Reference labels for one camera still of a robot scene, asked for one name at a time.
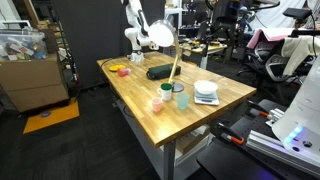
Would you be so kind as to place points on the white digital kitchen scale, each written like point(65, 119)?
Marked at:
point(206, 98)

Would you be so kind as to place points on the white table-clamped robot arm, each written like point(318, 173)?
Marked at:
point(136, 20)

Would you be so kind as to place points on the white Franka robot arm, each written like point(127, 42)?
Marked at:
point(300, 110)

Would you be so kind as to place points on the white mug with green lid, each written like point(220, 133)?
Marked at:
point(166, 92)

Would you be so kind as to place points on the pink plastic cup upright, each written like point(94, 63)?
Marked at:
point(157, 105)

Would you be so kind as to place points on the dark green zipped case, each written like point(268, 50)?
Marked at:
point(160, 71)

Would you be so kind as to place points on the teal plastic cup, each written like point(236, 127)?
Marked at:
point(182, 101)

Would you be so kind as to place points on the clear drinking glass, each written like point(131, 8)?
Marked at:
point(137, 57)

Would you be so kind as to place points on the pink plastic cup lying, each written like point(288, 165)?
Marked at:
point(123, 72)

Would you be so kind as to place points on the white bowl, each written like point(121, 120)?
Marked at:
point(205, 86)

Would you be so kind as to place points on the silver desk lamp gold stem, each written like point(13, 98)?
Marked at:
point(161, 32)

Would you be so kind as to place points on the cardboard box under table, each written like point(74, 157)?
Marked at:
point(191, 140)

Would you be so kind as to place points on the wooden desk with clutter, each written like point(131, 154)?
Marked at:
point(206, 48)

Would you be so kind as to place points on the black partition panel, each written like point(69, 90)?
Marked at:
point(90, 36)

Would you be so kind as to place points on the black perforated robot stand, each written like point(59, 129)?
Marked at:
point(226, 161)

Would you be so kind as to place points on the black office chair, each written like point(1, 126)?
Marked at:
point(256, 60)

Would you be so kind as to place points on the orange floor mat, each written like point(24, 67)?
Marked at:
point(53, 118)

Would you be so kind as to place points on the purple disc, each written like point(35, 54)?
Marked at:
point(45, 114)

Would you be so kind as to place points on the pink cloth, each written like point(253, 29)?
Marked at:
point(266, 35)

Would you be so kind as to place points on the grey mesh office chair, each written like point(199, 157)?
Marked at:
point(278, 65)

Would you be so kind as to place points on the large cardboard box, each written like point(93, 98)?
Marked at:
point(30, 83)

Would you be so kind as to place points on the white backdrop sheet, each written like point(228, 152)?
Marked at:
point(280, 13)

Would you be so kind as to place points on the beige cloth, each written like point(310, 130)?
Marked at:
point(298, 50)

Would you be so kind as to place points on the clear plastic bin with clutter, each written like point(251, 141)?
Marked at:
point(21, 45)

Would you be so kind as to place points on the aluminium extrusion rail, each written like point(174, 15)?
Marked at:
point(266, 143)

